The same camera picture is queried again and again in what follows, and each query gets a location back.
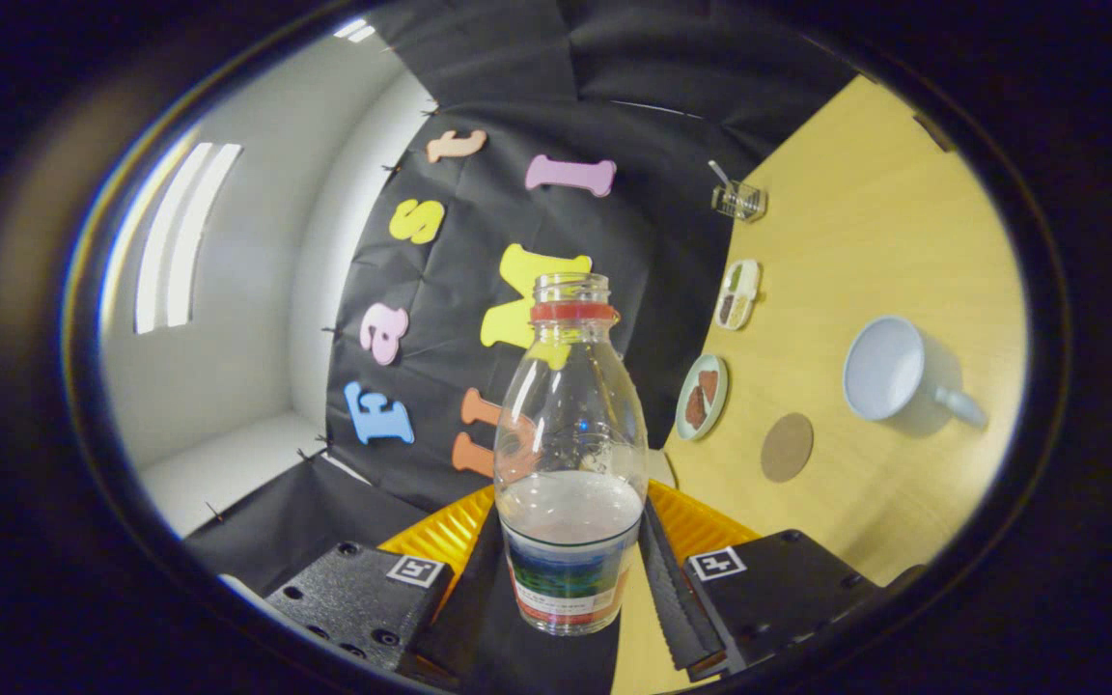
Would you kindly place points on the small ceiling light panel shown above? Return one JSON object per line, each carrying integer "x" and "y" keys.
{"x": 354, "y": 30}

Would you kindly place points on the clear plastic juice bottle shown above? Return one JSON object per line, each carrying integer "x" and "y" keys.
{"x": 570, "y": 541}

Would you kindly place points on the brown meat slice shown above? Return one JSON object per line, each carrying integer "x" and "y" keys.
{"x": 708, "y": 385}
{"x": 695, "y": 409}

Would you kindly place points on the small divided seasoning dish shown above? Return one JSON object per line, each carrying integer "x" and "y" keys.
{"x": 737, "y": 294}

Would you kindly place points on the clear glass container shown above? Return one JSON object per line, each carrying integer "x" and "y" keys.
{"x": 739, "y": 202}

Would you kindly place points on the metal spoon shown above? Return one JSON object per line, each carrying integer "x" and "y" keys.
{"x": 719, "y": 171}

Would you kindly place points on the pale green plate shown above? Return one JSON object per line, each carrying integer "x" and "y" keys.
{"x": 718, "y": 372}

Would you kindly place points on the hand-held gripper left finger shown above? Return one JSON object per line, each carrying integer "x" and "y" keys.
{"x": 474, "y": 608}

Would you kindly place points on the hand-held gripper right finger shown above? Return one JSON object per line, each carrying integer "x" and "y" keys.
{"x": 677, "y": 598}

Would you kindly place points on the white toaster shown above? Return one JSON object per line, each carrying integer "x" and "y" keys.
{"x": 660, "y": 468}

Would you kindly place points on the large ceiling light panel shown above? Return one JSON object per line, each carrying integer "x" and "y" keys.
{"x": 180, "y": 241}

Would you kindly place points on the white cup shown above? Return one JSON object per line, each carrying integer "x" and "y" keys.
{"x": 884, "y": 372}

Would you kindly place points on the round brown coaster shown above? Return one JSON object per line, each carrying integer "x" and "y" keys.
{"x": 788, "y": 448}

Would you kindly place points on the wooden table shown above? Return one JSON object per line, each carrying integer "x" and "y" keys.
{"x": 884, "y": 212}

